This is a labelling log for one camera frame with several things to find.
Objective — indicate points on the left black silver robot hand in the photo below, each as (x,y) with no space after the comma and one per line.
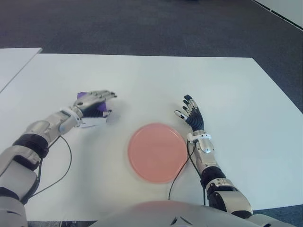
(87,100)

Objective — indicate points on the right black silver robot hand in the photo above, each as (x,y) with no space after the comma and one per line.
(196,120)

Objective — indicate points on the purple white tissue pack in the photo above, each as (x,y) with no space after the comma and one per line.
(94,122)

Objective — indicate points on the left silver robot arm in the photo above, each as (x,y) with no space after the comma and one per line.
(38,127)

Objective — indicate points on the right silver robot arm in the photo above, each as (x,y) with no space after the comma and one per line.
(206,149)

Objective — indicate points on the pink round plate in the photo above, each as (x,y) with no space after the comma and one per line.
(156,153)

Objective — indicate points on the white side table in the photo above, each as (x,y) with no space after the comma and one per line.
(11,63)

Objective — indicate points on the silver robot torso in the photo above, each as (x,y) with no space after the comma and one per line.
(151,215)

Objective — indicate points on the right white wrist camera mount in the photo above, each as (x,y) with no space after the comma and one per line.
(203,136)

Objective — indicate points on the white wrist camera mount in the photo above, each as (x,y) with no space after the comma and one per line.
(71,111)
(203,136)

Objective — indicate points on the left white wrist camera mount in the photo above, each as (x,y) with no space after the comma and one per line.
(71,111)

